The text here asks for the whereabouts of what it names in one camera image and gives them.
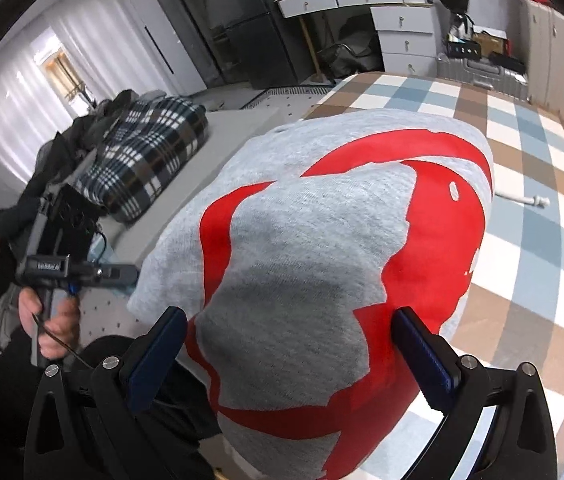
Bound dark grey fridge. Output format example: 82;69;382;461
172;0;303;87

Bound white desk with drawers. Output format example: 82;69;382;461
276;0;445;77

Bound silver suitcase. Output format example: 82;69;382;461
436;52;530;106

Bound white wardrobe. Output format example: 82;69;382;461
111;0;211;94

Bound white suitcase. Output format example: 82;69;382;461
519;0;564;116

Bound white curtain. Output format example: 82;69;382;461
0;0;173;187

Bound plaid blanket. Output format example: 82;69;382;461
74;96;209;224

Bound black boxes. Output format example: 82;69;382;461
449;27;525;74

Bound person's left forearm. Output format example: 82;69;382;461
0;329;49;480

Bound person's left hand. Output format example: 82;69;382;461
18;287;82;361

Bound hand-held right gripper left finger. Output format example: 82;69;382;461
23;306;189;480

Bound dark clothes pile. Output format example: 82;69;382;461
0;90;129;237

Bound black glass cabinet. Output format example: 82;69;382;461
134;0;229;89

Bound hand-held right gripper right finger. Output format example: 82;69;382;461
391;307;558;480

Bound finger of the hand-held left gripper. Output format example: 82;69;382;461
96;262;141;289

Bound black cable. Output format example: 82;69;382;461
33;312;98;372

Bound grey printed hoodie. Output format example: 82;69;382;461
127;107;551;480

